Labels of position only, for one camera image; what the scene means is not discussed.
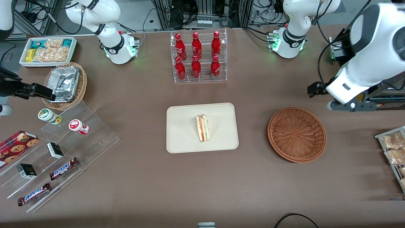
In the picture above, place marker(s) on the green lid yogurt cup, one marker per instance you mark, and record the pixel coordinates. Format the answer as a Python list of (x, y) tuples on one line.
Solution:
[(46, 115)]

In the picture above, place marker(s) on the clear acrylic bottle rack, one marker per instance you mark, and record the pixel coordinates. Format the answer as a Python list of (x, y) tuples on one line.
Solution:
[(188, 80)]

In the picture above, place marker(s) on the snickers chocolate bar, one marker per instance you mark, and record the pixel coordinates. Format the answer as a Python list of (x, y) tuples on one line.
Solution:
[(34, 193), (63, 168)]

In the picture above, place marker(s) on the aluminium foil container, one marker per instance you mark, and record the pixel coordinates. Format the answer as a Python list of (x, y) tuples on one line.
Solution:
[(63, 82)]

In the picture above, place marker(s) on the red cola bottle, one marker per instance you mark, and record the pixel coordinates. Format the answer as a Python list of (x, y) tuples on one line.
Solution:
[(196, 47), (216, 46), (196, 69), (215, 68), (180, 70), (180, 47)]

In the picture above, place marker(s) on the round brown wicker basket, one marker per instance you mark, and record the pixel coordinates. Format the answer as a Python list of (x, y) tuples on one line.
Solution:
[(297, 136)]

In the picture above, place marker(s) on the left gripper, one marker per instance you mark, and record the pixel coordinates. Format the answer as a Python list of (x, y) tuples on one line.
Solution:
[(316, 88)]

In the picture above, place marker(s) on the light wicker basket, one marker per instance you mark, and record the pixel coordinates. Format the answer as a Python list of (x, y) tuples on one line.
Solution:
[(83, 85)]

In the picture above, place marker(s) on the small black box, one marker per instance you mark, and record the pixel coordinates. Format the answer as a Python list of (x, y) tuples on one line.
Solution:
[(55, 150), (27, 171)]

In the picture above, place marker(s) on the small clear cracker bag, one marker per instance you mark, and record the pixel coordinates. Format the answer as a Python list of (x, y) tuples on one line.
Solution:
[(53, 42)]

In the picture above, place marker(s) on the red cookie box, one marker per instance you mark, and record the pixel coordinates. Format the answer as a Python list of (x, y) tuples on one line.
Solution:
[(15, 145)]

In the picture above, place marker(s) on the triangular sandwich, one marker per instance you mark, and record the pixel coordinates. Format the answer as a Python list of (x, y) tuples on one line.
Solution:
[(202, 128)]

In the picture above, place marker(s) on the small grey device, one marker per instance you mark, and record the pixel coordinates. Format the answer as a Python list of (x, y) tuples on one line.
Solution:
[(206, 225)]

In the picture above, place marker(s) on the teal snack packet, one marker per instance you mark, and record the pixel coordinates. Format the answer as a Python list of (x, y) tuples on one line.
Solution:
[(67, 42), (37, 44)]

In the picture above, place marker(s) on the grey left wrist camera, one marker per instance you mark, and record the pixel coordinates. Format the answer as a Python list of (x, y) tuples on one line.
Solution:
[(354, 106)]

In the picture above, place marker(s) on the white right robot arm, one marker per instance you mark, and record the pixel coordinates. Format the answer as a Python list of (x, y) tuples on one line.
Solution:
[(110, 47)]

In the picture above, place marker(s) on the aluminium profile frame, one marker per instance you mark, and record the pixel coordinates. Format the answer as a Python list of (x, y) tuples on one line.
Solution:
[(164, 12)]

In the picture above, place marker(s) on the clear acrylic stepped stand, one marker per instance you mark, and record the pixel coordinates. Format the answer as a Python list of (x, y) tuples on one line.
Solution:
[(95, 139)]

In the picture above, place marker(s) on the clear fried snack bag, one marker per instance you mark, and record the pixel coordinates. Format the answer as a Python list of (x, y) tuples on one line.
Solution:
[(403, 183), (402, 171), (394, 141), (395, 156)]

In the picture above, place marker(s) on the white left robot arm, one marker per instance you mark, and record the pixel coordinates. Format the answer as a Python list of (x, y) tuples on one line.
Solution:
[(379, 38)]

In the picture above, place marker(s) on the white power strip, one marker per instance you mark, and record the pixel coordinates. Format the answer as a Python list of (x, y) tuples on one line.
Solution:
[(204, 22)]

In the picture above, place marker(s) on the large clear cracker bag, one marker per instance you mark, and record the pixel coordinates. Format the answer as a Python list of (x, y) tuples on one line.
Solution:
[(50, 54)]

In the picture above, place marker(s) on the beige plastic tray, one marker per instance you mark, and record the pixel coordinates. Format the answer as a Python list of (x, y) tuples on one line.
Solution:
[(180, 139)]

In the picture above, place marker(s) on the red lid yogurt cup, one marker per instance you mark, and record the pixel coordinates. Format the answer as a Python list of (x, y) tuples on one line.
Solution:
[(76, 125)]

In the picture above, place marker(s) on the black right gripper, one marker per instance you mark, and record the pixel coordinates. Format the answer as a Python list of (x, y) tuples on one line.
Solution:
[(7, 86)]

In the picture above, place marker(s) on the white rectangular snack bin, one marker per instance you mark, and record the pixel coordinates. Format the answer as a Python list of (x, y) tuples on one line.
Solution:
[(72, 52)]

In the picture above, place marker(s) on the yellow snack packet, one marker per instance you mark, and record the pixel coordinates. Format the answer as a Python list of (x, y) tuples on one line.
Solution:
[(30, 55)]

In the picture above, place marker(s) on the black food warmer machine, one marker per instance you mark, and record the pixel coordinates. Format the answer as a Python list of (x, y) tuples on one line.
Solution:
[(390, 107)]

